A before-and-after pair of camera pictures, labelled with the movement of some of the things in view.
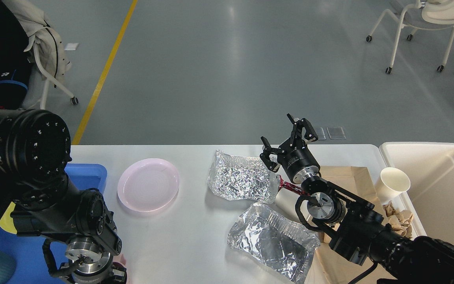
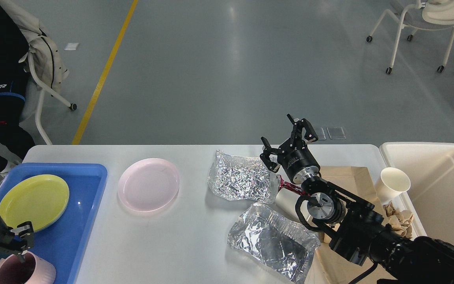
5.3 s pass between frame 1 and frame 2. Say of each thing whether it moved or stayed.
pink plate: stayed
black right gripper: stayed
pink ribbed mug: moved
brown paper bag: stayed
